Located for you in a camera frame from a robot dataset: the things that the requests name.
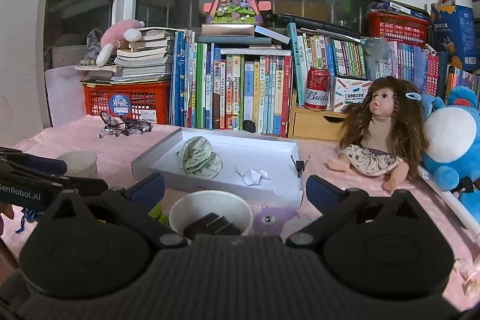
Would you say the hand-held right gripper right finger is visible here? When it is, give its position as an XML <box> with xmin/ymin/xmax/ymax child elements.
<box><xmin>284</xmin><ymin>175</ymin><xmax>419</xmax><ymax>250</ymax></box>

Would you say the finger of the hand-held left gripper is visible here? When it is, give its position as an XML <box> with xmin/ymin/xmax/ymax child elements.
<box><xmin>0</xmin><ymin>166</ymin><xmax>110</xmax><ymax>194</ymax></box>
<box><xmin>0</xmin><ymin>147</ymin><xmax>68</xmax><ymax>175</ymax></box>

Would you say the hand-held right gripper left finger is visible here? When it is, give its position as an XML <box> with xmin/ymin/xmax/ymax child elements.
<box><xmin>52</xmin><ymin>172</ymin><xmax>188</xmax><ymax>250</ymax></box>

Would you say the white shallow box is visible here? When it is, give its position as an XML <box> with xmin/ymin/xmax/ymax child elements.
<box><xmin>131</xmin><ymin>127</ymin><xmax>304</xmax><ymax>210</ymax></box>

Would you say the person's left hand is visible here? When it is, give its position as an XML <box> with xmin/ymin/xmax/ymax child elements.
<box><xmin>0</xmin><ymin>203</ymin><xmax>16</xmax><ymax>236</ymax></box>

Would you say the black binder clip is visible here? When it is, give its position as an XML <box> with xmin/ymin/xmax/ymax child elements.
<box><xmin>290</xmin><ymin>154</ymin><xmax>310</xmax><ymax>178</ymax></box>

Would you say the floral fabric hair accessory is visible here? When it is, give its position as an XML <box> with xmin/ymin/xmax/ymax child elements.
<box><xmin>176</xmin><ymin>136</ymin><xmax>223</xmax><ymax>181</ymax></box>

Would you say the purple plush toy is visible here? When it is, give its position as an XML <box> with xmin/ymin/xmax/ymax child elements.
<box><xmin>251</xmin><ymin>206</ymin><xmax>301</xmax><ymax>237</ymax></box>

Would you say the wooden drawer box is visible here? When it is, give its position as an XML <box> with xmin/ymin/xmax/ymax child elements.
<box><xmin>289</xmin><ymin>91</ymin><xmax>352</xmax><ymax>143</ymax></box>

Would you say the miniature black bicycle model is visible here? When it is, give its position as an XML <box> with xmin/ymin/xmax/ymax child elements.
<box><xmin>98</xmin><ymin>111</ymin><xmax>154</xmax><ymax>139</ymax></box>

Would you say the white folded paper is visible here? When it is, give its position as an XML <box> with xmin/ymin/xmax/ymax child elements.
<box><xmin>236</xmin><ymin>167</ymin><xmax>272</xmax><ymax>187</ymax></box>

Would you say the white board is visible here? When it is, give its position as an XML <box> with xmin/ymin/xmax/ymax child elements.
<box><xmin>44</xmin><ymin>66</ymin><xmax>88</xmax><ymax>128</ymax></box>

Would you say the black charger plug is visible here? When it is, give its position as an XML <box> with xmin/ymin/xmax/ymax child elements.
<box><xmin>182</xmin><ymin>213</ymin><xmax>243</xmax><ymax>239</ymax></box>

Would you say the brown haired doll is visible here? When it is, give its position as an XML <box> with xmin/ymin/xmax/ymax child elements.
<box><xmin>328</xmin><ymin>76</ymin><xmax>430</xmax><ymax>192</ymax></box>

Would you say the red basket with blue sticker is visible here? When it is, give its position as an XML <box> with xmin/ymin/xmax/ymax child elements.
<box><xmin>83</xmin><ymin>80</ymin><xmax>172</xmax><ymax>126</ymax></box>

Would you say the white printed carton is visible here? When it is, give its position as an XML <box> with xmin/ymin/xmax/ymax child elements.
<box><xmin>329</xmin><ymin>76</ymin><xmax>374</xmax><ymax>114</ymax></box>

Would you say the red drink can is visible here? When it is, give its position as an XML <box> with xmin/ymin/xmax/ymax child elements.
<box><xmin>303</xmin><ymin>67</ymin><xmax>333</xmax><ymax>112</ymax></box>

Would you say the row of tall picture books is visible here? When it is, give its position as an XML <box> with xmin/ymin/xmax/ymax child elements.
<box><xmin>169</xmin><ymin>30</ymin><xmax>295</xmax><ymax>139</ymax></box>

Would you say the stack of worn books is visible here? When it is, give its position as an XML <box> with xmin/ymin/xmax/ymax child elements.
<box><xmin>76</xmin><ymin>26</ymin><xmax>175</xmax><ymax>83</ymax></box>

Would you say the grey plush toy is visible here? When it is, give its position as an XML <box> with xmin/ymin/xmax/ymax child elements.
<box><xmin>80</xmin><ymin>29</ymin><xmax>104</xmax><ymax>66</ymax></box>

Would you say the white tube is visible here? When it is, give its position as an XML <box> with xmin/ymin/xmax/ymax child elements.
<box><xmin>423</xmin><ymin>173</ymin><xmax>480</xmax><ymax>228</ymax></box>

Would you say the row of green spined books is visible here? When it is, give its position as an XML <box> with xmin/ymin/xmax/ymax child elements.
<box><xmin>287</xmin><ymin>22</ymin><xmax>368</xmax><ymax>107</ymax></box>

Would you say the blue plush toy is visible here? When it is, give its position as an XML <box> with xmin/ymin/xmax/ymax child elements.
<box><xmin>419</xmin><ymin>85</ymin><xmax>480</xmax><ymax>228</ymax></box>

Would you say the grey plastic bag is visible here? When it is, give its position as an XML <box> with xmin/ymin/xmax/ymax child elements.
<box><xmin>361</xmin><ymin>37</ymin><xmax>391</xmax><ymax>78</ymax></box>

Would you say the pink plush toy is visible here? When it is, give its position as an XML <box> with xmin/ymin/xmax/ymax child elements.
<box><xmin>95</xmin><ymin>19</ymin><xmax>146</xmax><ymax>68</ymax></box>

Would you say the row of pink spined books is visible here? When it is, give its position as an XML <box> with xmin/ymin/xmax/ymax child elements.
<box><xmin>373</xmin><ymin>40</ymin><xmax>451</xmax><ymax>97</ymax></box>

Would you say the silver flat book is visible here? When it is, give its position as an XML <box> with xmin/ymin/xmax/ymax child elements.
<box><xmin>254</xmin><ymin>25</ymin><xmax>292</xmax><ymax>45</ymax></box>

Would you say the black flat case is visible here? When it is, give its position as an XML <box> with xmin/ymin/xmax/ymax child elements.
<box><xmin>265</xmin><ymin>12</ymin><xmax>363</xmax><ymax>40</ymax></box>

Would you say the dark green flat book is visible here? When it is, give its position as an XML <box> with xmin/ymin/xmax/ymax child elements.
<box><xmin>197</xmin><ymin>36</ymin><xmax>273</xmax><ymax>45</ymax></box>

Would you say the pale pink small object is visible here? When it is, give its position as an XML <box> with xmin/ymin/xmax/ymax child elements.
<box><xmin>453</xmin><ymin>256</ymin><xmax>480</xmax><ymax>299</ymax></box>

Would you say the red plastic basket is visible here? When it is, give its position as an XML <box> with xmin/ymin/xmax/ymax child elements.
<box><xmin>365</xmin><ymin>10</ymin><xmax>430</xmax><ymax>49</ymax></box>

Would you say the row of thin books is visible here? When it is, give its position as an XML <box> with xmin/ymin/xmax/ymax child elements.
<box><xmin>444</xmin><ymin>63</ymin><xmax>480</xmax><ymax>108</ymax></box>

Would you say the blue cardboard box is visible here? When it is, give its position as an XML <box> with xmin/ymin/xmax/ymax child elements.
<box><xmin>430</xmin><ymin>0</ymin><xmax>480</xmax><ymax>72</ymax></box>

